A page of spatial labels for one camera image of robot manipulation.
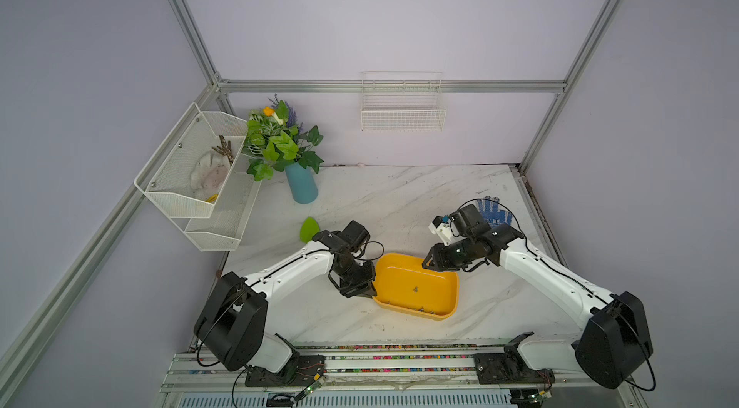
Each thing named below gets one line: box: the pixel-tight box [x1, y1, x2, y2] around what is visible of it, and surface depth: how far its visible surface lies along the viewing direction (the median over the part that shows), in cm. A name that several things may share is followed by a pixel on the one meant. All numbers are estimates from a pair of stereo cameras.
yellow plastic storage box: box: [373, 253, 459, 321], surface depth 85 cm
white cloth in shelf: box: [189, 150, 230, 200], surface depth 79 cm
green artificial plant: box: [242, 93, 325, 182], surface depth 85 cm
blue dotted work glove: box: [477, 196, 513, 229], surface depth 109 cm
